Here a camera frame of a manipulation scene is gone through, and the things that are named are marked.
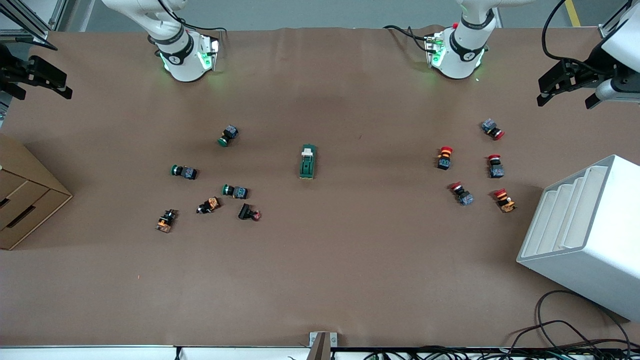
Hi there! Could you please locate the green load switch white handle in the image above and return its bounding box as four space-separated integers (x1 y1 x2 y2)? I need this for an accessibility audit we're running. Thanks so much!
298 144 319 181

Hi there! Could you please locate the brown cardboard box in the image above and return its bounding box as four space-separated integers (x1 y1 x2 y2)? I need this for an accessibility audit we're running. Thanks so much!
0 132 74 251

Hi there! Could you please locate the white stepped plastic rack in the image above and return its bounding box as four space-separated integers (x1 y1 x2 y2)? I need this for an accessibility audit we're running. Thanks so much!
516 154 640 322

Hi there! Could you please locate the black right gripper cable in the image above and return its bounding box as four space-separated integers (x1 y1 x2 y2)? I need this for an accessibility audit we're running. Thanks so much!
0 30 59 52

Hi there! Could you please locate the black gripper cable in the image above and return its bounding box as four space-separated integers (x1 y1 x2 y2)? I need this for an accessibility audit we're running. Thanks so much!
0 30 59 52
542 0 608 64

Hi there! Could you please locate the aluminium frame profile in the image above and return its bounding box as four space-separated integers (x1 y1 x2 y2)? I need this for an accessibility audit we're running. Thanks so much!
0 0 69 44
597 0 633 39

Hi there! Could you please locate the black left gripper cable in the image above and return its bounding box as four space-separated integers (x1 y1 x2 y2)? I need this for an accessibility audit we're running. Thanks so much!
542 0 608 64

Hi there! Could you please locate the black right arm base cable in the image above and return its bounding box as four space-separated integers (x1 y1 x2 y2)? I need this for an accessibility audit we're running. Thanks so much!
156 0 229 34

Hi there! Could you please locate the black arm base cable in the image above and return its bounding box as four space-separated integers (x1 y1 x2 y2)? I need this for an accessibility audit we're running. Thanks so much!
156 0 229 34
383 24 434 52

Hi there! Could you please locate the green push button switch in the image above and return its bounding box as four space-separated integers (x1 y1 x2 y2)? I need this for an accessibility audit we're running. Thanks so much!
217 124 240 148
170 164 199 181
221 183 249 200

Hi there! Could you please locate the black left arm base cable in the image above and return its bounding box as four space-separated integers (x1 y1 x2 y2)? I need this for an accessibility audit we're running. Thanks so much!
383 24 434 52

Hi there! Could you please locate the orange black selector switch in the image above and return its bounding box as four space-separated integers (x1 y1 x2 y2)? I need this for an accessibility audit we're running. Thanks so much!
196 196 222 215
155 209 179 234

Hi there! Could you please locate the black looped cable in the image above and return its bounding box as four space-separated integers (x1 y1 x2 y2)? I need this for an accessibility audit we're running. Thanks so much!
505 289 633 352

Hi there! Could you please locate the black switch with red block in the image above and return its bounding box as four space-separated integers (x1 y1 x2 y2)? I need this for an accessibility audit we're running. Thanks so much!
238 202 262 222

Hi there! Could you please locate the white table edge rail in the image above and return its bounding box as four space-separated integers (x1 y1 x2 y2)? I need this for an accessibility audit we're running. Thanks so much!
0 345 312 360

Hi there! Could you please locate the grey metal bracket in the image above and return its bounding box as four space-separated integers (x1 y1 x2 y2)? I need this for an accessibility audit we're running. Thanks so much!
309 331 338 360

